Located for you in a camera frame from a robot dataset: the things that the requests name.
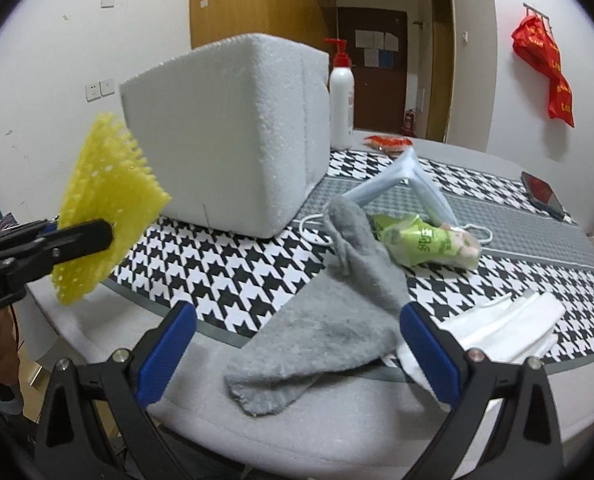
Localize yellow foam net sheet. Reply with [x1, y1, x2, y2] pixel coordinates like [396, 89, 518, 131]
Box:
[52, 113, 171, 304]

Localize white cloth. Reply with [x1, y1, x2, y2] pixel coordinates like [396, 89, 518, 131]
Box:
[396, 289, 565, 408]

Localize grey sock cloth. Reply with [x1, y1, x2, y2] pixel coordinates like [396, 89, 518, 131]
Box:
[224, 197, 410, 416]

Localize green tissue packet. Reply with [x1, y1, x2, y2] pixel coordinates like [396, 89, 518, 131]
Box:
[369, 214, 482, 270]

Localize blue face mask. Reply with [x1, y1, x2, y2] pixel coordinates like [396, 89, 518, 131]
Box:
[299, 146, 494, 246]

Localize person's left hand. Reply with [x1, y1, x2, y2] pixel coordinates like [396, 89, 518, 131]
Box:
[0, 308, 20, 387]

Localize houndstooth table runner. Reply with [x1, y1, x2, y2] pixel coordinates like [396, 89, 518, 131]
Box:
[107, 151, 594, 363]

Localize white styrofoam box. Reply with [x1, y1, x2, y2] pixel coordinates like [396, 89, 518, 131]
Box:
[119, 34, 331, 238]

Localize black smartphone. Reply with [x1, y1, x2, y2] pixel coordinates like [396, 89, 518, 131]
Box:
[521, 171, 565, 221]

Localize white pump bottle red cap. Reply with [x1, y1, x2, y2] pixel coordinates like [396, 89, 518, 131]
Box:
[324, 38, 355, 151]

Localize wooden wardrobe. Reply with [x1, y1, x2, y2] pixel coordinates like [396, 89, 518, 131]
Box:
[189, 0, 337, 51]

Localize red snack packet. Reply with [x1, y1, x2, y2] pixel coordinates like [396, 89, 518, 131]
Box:
[363, 134, 413, 155]

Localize red fire extinguisher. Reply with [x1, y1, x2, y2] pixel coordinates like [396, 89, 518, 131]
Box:
[402, 110, 416, 138]

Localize dark brown entrance door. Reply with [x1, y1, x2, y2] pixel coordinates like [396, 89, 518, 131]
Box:
[337, 6, 408, 133]

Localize red hanging bags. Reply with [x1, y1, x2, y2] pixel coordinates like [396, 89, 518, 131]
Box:
[511, 14, 575, 128]

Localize wall socket pair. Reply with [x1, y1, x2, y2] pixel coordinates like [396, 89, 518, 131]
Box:
[84, 78, 116, 102]

